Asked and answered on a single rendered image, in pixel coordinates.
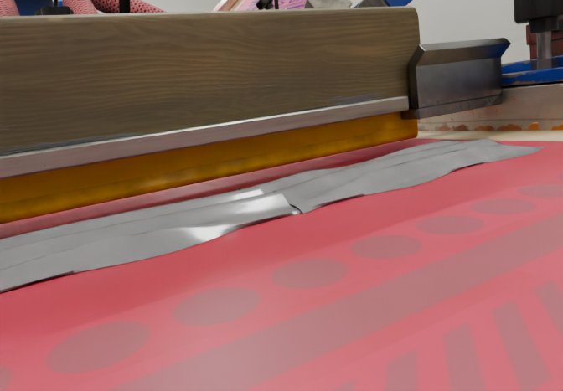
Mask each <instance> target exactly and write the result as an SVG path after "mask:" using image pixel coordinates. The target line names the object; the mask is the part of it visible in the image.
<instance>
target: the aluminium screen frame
mask: <svg viewBox="0 0 563 391"><path fill-rule="evenodd" d="M502 95H503V102H504V103H503V104H502V105H493V106H488V107H484V108H478V109H474V110H470V111H461V112H456V113H452V114H446V115H442V116H433V117H429V118H424V119H417V126H418V131H563V81H560V82H550V83H541V84H532V85H514V86H505V87H503V94H502Z"/></svg>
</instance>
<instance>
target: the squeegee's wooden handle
mask: <svg viewBox="0 0 563 391"><path fill-rule="evenodd" d="M419 44H421V41H420V29H419V18H418V13H417V11H416V9H415V8H414V7H412V6H399V7H366V8H301V9H268V10H235V11H203V12H170V13H104V14H71V15H39V16H6V17H0V156H1V155H8V154H14V153H20V152H30V151H36V150H42V149H47V148H53V147H64V146H69V145H75V144H81V143H87V142H93V141H104V140H110V139H115V138H121V137H127V136H137V135H143V134H149V133H155V132H160V131H171V130H177V129H183V128H189V127H195V126H205V125H211V124H217V123H223V122H228V121H239V120H245V119H250V118H257V117H263V116H274V115H279V114H285V113H291V112H297V111H307V110H313V109H319V108H324V107H330V106H336V105H347V104H353V103H359V102H365V101H370V100H381V99H387V98H392V97H401V96H407V97H408V101H409V109H410V108H411V90H410V80H409V69H408V64H409V61H410V59H411V57H412V55H413V54H414V53H415V51H416V48H417V47H418V45H419Z"/></svg>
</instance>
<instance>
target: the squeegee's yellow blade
mask: <svg viewBox="0 0 563 391"><path fill-rule="evenodd" d="M413 125H417V120H402V119H401V112H396V113H391V114H386V115H381V116H372V117H367V118H362V119H357V120H351V121H342V122H337V123H332V124H327V125H322V126H313V127H308V128H302V129H297V130H292V131H283V132H278V133H272V134H268V135H263V136H253V137H248V138H243V139H238V140H233V141H223V142H218V143H214V144H209V145H203V146H198V147H189V148H184V149H178V150H173V151H168V152H159V153H154V154H149V155H144V156H139V157H129V158H124V159H119V160H114V161H109V162H100V163H95V164H90V165H84V166H79V167H70V168H65V169H60V170H54V171H49V172H41V173H35V174H30V175H25V176H20V177H11V178H5V179H0V203H8V202H12V201H17V200H22V199H26V198H34V197H39V196H44V195H48V194H52V193H61V192H65V191H70V190H75V189H79V188H87V187H92V186H96V185H101V184H105V183H113V182H118V181H122V180H127V179H132V178H136V177H145V176H149V175H153V174H158V173H163V172H171V171H175V170H180V169H185V168H189V167H197V166H202V165H206V164H210V163H216V162H223V161H228V160H233V159H237V158H242V157H250V156H255V155H259V154H263V153H268V152H276V151H280V150H286V149H290V148H294V147H303V146H307V145H312V144H316V143H321V142H326V141H333V140H338V139H343V138H347V137H351V136H360V135H364V134H369V133H374V132H378V131H386V130H391V129H395V128H400V127H404V126H413Z"/></svg>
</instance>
